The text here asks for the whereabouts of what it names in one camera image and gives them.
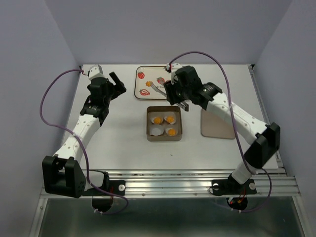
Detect brown square tin box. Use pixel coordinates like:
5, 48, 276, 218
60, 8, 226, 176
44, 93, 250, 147
146, 106, 183, 142

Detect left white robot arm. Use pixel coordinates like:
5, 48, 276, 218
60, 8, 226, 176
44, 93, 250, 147
42, 66, 126, 198

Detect white paper cup back-left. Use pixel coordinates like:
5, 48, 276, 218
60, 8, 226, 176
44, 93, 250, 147
149, 112, 164, 124

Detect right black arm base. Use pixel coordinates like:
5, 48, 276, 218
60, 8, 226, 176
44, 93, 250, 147
209, 174, 257, 196

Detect brown tin lid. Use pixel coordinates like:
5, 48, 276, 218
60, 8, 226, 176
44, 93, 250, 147
200, 109, 236, 140

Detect strawberry print tray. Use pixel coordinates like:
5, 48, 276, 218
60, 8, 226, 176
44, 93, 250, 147
134, 66, 170, 100

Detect white paper cup front-right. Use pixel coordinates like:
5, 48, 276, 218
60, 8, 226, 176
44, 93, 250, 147
165, 124, 178, 136

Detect metal tongs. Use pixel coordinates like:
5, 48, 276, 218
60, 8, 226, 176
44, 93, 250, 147
150, 82, 189, 112

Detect white paper cup back-right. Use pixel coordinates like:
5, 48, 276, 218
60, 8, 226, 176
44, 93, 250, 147
163, 111, 176, 124

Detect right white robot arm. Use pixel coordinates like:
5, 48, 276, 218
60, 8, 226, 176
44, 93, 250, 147
164, 64, 280, 193

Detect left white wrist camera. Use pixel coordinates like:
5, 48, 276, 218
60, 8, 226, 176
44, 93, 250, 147
88, 64, 104, 81

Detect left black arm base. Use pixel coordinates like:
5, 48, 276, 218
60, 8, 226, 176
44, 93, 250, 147
82, 169, 126, 196

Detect aluminium mounting rail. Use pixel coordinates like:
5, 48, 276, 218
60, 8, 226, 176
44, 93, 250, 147
40, 169, 302, 198

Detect white paper cup front-left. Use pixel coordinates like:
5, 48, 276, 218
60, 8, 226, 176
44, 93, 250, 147
149, 124, 164, 136

